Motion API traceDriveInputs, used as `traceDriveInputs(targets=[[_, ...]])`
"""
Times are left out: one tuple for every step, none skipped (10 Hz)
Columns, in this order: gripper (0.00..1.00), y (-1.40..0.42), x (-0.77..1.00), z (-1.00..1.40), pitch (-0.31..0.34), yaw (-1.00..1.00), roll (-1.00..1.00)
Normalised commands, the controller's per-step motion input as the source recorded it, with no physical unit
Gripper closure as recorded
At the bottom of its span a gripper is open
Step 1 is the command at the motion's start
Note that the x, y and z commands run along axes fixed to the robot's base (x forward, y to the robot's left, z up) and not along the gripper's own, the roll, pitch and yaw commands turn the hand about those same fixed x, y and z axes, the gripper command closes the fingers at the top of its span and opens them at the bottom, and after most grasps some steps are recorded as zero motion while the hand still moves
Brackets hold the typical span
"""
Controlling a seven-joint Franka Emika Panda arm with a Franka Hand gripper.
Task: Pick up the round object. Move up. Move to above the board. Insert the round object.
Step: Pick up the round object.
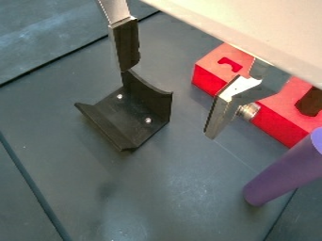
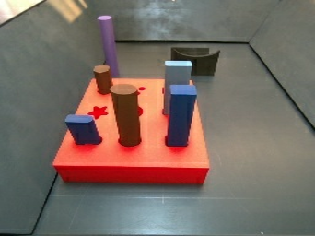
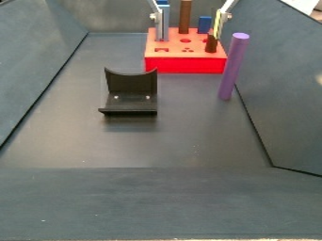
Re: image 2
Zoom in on purple round cylinder peg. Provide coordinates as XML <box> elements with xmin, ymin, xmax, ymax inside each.
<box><xmin>97</xmin><ymin>15</ymin><xmax>119</xmax><ymax>77</ymax></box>

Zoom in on large brown round peg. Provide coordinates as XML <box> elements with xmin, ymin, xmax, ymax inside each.
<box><xmin>109</xmin><ymin>84</ymin><xmax>141</xmax><ymax>147</ymax></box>

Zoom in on tall dark blue square peg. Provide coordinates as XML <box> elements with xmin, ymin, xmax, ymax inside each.
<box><xmin>166</xmin><ymin>85</ymin><xmax>198</xmax><ymax>147</ymax></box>

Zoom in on light blue grey square peg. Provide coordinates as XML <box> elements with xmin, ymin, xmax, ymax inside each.
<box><xmin>163</xmin><ymin>61</ymin><xmax>192</xmax><ymax>115</ymax></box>

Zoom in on short dark blue peg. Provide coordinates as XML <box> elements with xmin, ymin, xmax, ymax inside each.
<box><xmin>65</xmin><ymin>114</ymin><xmax>103</xmax><ymax>145</ymax></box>

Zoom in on small brown hexagonal peg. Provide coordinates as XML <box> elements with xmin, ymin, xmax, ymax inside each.
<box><xmin>93</xmin><ymin>65</ymin><xmax>112</xmax><ymax>94</ymax></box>

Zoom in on black curved holder bracket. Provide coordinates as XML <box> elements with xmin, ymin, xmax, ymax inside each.
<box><xmin>171</xmin><ymin>47</ymin><xmax>220</xmax><ymax>76</ymax></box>

